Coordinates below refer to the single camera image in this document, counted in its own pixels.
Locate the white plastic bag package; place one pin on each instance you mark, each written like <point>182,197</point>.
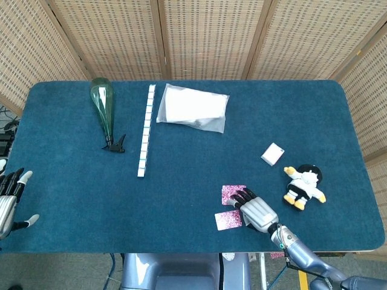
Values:
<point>190,108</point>

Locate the blue white snake puzzle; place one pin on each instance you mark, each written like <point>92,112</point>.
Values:
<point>146,130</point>

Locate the teal felt table cloth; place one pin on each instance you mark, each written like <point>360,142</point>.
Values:
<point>193,181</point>

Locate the wicker folding screen panel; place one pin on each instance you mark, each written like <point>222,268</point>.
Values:
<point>369,99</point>
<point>302,39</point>
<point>27,45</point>
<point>208,39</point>
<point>115,39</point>

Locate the white table leg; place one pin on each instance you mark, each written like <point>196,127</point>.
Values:
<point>262,272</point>

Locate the penguin plush toy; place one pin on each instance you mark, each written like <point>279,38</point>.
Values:
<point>303,184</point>

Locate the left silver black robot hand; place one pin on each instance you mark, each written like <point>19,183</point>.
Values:
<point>6,208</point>

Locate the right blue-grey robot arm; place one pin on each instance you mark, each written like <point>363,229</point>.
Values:
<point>302,253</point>

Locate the green plastic spray bottle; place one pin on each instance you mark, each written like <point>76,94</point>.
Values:
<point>102,99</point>

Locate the blue-grey robot torso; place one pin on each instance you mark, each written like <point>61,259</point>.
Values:
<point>181,272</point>

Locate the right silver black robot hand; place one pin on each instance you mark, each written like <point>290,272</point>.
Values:
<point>258,213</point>

